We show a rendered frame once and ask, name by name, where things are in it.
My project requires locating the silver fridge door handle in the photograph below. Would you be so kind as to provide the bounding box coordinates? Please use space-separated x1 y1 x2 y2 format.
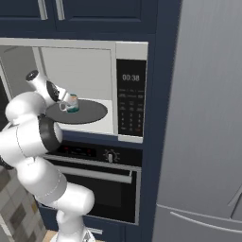
227 184 242 209

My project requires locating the black oven door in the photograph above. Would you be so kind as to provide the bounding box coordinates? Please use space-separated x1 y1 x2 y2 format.
40 156 142 226

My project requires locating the white orange teal tea cup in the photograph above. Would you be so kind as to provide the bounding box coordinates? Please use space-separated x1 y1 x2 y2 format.
59 93 80 114

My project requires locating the microwave door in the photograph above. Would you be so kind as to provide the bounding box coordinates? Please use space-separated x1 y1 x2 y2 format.
0 59 14 130

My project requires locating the black built-in oven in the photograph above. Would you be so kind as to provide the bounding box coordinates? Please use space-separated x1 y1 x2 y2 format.
40 139 144 226

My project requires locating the silver microwave oven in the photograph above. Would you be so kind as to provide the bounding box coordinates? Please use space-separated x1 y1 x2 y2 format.
0 37 149 145

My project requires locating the silver oven door handle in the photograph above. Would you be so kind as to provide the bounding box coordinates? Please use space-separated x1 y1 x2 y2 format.
57 164 133 184

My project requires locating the dark round microwave turntable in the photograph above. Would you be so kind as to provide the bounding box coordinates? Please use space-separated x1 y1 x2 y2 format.
44 98 109 125

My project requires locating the silver cupboard handle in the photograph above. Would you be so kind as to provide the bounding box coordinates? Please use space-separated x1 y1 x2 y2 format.
37 0 49 21
55 0 66 22

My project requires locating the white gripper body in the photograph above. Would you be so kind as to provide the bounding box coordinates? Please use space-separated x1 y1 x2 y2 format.
58 87 73 103

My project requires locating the silver fridge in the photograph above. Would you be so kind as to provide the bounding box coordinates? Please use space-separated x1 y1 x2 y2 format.
151 0 242 242

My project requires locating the navy drawer front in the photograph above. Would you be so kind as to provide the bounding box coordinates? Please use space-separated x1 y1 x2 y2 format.
38 203 128 242

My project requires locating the silver fridge drawer handle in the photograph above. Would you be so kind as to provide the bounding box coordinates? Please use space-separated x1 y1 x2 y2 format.
169 211 242 234

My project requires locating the navy cupboard door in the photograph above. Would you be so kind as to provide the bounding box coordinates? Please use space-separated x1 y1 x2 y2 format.
54 0 159 34
0 0 57 32

